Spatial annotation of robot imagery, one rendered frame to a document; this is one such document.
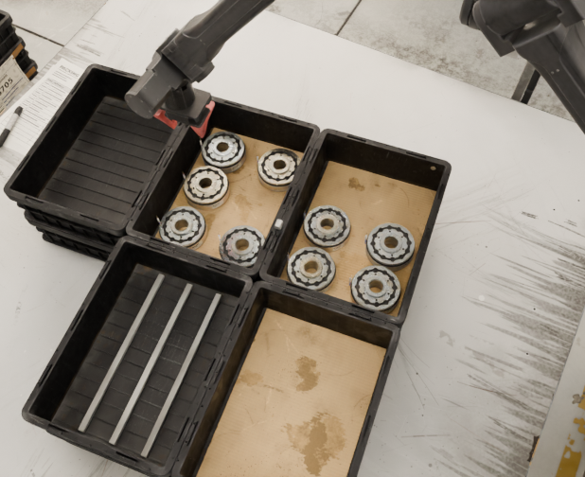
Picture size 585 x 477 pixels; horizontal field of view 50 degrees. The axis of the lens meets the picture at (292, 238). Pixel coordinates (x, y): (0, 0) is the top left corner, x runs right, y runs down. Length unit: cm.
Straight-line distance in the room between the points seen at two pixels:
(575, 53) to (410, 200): 76
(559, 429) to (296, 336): 116
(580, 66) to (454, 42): 224
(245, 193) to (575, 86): 86
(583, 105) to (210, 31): 52
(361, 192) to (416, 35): 163
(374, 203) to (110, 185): 62
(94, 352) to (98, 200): 37
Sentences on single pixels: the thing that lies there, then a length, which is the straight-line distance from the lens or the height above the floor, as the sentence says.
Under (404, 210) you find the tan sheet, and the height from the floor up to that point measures 83.
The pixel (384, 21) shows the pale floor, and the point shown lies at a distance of 305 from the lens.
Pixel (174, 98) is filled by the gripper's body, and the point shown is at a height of 119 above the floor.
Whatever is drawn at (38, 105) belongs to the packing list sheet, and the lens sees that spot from 193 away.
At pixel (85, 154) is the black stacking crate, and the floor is 83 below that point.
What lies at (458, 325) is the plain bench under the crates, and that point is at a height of 70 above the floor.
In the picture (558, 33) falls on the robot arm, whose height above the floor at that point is 156.
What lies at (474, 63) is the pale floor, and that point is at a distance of 292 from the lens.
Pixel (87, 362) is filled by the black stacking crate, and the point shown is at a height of 83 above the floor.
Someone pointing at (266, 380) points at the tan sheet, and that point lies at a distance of 127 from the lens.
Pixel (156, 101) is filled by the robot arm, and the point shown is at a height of 126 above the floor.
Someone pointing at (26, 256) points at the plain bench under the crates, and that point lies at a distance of 167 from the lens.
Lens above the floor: 205
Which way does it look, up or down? 62 degrees down
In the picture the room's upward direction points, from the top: 4 degrees counter-clockwise
